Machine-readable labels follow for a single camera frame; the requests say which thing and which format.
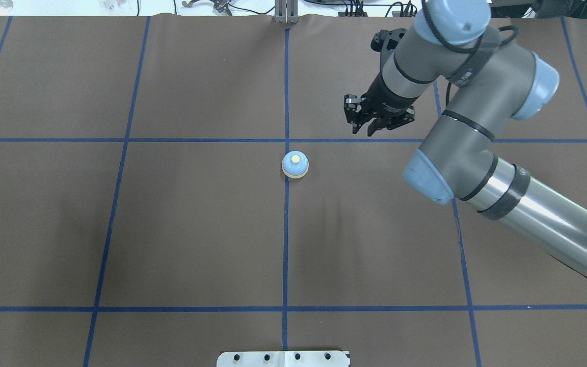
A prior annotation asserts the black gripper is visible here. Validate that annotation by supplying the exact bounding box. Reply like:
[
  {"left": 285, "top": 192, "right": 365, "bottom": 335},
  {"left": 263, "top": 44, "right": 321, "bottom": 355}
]
[{"left": 344, "top": 74, "right": 418, "bottom": 137}]

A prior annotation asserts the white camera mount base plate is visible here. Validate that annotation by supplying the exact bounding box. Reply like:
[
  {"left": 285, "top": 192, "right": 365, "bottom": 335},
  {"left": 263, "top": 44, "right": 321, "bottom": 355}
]
[{"left": 216, "top": 350, "right": 351, "bottom": 366}]

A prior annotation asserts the brown paper table cover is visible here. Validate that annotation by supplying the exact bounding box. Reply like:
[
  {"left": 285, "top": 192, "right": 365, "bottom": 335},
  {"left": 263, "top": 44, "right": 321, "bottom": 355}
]
[{"left": 0, "top": 14, "right": 587, "bottom": 366}]

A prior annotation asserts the aluminium frame post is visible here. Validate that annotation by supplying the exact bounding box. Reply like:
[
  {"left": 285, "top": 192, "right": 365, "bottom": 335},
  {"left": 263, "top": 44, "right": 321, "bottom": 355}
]
[{"left": 273, "top": 0, "right": 300, "bottom": 24}]

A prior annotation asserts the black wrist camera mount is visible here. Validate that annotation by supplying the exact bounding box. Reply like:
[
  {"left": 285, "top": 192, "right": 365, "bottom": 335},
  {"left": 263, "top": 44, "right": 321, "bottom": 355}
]
[{"left": 370, "top": 28, "right": 407, "bottom": 69}]

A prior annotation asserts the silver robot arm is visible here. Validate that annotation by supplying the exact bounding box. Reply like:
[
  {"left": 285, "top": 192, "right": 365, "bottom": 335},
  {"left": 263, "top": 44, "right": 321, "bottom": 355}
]
[{"left": 344, "top": 1, "right": 587, "bottom": 278}]

